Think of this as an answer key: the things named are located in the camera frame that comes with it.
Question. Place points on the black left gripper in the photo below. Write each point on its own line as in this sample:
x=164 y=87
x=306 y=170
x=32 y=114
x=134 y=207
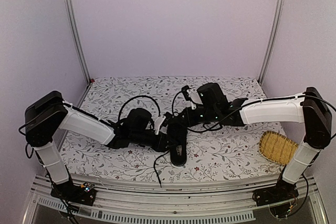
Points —
x=162 y=143

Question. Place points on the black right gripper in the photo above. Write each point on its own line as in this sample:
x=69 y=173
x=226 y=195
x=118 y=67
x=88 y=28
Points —
x=190 y=121

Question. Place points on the black canvas sneaker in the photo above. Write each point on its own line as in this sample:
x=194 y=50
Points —
x=177 y=136

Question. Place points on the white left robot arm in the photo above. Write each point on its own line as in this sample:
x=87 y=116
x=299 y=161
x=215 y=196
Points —
x=52 y=113

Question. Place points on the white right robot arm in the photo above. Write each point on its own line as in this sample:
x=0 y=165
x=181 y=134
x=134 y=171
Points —
x=308 y=109

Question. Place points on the woven bamboo tray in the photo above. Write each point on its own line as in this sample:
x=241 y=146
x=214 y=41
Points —
x=277 y=148

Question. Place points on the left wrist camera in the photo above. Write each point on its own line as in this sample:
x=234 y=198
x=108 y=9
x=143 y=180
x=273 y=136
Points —
x=158 y=123

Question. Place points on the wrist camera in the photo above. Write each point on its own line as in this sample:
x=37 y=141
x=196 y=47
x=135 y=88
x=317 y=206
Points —
x=158 y=123
x=192 y=96

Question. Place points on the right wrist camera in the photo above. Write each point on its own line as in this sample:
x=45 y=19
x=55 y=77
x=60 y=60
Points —
x=192 y=96

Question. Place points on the aluminium front rail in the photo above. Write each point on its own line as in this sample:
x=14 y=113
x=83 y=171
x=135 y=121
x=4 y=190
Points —
x=231 y=201

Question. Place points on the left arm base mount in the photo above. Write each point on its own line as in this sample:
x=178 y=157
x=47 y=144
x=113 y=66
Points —
x=84 y=194

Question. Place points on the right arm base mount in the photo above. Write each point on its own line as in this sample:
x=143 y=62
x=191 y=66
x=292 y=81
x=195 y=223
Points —
x=281 y=191

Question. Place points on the left aluminium frame post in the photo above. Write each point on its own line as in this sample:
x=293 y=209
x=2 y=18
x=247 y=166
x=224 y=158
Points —
x=77 y=42

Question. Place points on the aluminium frame post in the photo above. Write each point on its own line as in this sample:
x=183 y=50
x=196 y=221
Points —
x=77 y=42
x=271 y=41

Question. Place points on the right aluminium frame post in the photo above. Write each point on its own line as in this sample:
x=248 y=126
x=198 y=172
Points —
x=271 y=41

